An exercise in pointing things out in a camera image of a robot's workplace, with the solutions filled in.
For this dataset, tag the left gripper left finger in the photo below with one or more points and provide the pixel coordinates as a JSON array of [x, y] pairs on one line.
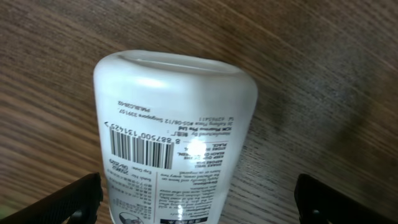
[[76, 203]]

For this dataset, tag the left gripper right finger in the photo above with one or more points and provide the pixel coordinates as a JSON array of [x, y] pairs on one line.
[[318, 203]]

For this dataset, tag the white spray bottle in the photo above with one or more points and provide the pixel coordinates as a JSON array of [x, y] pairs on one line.
[[172, 128]]

